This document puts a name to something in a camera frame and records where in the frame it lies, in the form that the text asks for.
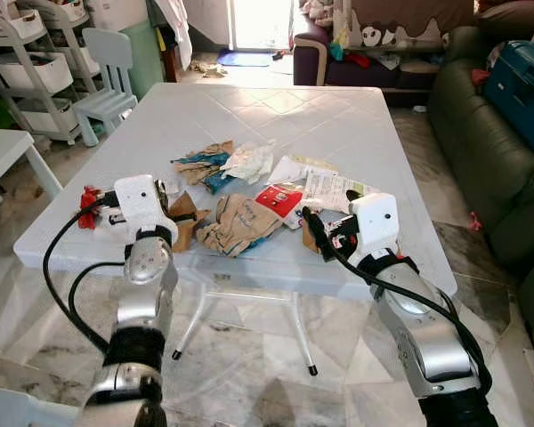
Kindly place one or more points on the white plastic folding table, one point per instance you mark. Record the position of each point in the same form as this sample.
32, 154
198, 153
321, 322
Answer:
356, 124

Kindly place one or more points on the brown cardboard scrap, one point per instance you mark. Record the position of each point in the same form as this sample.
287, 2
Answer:
185, 222

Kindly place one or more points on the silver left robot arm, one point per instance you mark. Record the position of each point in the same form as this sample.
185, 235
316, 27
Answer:
142, 302

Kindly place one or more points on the purple couch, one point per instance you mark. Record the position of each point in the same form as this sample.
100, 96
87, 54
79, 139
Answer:
374, 67

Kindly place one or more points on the green and white cabinet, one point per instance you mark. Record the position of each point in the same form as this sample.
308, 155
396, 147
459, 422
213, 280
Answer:
138, 49

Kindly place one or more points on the crumpled white tissue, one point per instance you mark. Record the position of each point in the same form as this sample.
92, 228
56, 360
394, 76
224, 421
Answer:
249, 162

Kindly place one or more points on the crumpled litter pile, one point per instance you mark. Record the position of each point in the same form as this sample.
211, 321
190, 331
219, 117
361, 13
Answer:
209, 69

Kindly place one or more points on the small white side table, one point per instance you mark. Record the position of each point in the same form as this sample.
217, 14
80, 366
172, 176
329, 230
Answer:
4, 151

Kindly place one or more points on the brown and blue crumpled paper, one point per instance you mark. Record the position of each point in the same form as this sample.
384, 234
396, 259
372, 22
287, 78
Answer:
200, 165

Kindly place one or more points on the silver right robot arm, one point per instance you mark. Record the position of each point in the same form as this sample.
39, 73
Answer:
427, 338

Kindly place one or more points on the red and white packet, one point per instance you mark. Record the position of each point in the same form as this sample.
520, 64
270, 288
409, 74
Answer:
280, 199

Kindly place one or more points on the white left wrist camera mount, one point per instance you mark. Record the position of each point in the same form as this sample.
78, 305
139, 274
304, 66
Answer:
141, 203

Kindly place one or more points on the panda plush toy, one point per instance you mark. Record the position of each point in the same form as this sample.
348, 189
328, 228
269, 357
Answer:
378, 36

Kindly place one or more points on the blue suitcase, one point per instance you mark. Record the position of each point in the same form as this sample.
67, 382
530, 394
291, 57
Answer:
521, 93

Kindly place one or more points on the pale green child chair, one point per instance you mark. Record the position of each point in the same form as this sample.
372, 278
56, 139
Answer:
107, 89

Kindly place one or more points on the crumpled brown paper bag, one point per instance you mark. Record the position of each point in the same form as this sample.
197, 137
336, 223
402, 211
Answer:
240, 222

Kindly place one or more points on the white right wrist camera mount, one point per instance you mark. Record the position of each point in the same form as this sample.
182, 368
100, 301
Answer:
376, 222

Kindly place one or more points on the white printed receipt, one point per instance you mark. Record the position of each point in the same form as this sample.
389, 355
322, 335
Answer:
334, 189

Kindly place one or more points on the small red wrapper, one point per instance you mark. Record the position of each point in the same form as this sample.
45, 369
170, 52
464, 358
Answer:
89, 209

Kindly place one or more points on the blue door mat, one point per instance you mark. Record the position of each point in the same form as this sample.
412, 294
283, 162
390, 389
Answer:
243, 59

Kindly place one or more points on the white paper sheet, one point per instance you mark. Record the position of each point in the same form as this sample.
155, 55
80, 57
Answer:
294, 169

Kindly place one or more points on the grey storage shelf rack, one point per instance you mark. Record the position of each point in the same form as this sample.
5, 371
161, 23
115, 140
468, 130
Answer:
36, 76

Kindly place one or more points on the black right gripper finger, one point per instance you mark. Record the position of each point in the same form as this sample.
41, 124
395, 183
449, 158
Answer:
315, 227

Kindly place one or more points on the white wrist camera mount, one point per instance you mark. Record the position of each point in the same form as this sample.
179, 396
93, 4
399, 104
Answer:
141, 203
376, 222

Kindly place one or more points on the dark green sofa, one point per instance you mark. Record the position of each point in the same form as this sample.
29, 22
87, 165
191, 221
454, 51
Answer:
489, 151

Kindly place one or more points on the small red scrap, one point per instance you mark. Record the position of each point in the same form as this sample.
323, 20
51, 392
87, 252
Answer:
475, 221

